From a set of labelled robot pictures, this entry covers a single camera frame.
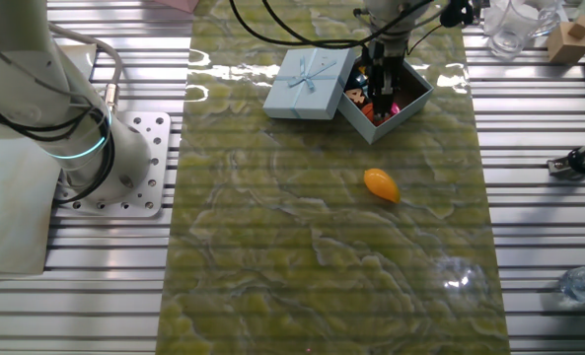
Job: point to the small wooden cube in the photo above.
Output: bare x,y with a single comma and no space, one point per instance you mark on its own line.
582,27

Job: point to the pink flat object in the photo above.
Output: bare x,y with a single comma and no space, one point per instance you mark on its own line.
181,4

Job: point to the small pink toy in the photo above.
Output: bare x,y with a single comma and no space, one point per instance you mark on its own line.
395,108

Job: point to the clear glass mug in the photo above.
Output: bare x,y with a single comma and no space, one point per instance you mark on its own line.
511,29

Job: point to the silver robot mounting plate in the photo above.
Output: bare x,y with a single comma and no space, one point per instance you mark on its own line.
156,163

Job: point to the dark blue toy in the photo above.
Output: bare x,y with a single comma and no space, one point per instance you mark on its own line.
356,80

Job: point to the dark metal clamp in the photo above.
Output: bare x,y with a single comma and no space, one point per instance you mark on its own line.
477,10

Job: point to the light blue gift box base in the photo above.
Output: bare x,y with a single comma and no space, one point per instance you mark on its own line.
371,133

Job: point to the gold metallic toy block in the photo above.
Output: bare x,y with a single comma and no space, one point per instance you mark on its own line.
362,68

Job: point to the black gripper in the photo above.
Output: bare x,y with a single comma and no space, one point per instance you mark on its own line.
387,53

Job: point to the yellow orange toy mango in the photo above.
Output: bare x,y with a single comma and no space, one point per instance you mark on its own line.
382,185

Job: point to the green marble pattern mat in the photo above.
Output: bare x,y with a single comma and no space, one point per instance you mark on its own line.
321,246

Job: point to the light blue gift box lid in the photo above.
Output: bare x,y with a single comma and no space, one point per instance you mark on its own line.
316,101

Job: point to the large wooden cube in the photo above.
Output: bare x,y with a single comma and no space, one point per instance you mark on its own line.
565,49

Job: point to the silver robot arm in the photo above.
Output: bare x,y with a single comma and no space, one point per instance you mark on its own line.
21,89

